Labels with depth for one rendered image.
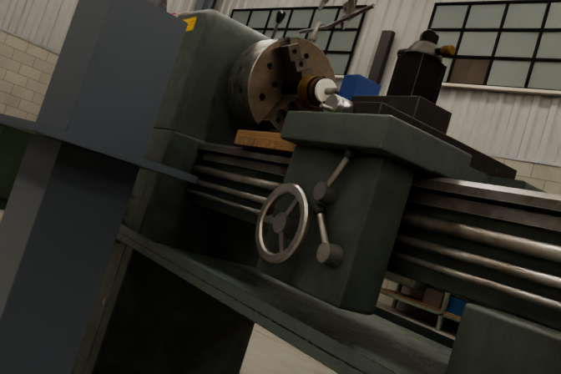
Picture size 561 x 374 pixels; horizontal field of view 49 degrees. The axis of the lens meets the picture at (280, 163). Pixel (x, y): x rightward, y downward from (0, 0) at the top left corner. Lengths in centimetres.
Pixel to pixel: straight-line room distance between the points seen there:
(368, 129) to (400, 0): 983
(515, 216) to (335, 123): 34
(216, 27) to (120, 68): 48
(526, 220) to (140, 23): 95
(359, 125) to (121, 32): 65
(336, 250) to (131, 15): 75
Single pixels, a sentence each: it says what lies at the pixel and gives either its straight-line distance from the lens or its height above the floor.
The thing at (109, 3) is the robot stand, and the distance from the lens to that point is 147.
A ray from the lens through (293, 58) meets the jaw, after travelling 177.
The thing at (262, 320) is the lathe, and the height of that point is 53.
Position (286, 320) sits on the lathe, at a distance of 107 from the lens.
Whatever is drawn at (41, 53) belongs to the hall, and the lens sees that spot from 1232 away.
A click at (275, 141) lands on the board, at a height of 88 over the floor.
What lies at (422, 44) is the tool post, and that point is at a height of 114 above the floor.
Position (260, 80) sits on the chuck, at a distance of 175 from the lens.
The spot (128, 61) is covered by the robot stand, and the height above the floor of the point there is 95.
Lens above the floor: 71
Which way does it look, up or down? 5 degrees up
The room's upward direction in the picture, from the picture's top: 17 degrees clockwise
